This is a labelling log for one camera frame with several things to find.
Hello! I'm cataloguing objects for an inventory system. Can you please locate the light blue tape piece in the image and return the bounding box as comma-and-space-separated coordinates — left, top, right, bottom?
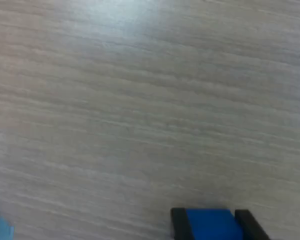
0, 216, 15, 239

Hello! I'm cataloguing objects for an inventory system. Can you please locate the blue cube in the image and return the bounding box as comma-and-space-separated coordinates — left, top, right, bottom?
185, 208, 245, 240

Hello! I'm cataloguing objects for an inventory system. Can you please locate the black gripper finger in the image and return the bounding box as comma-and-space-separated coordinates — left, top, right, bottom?
170, 207, 196, 240
234, 209, 271, 240

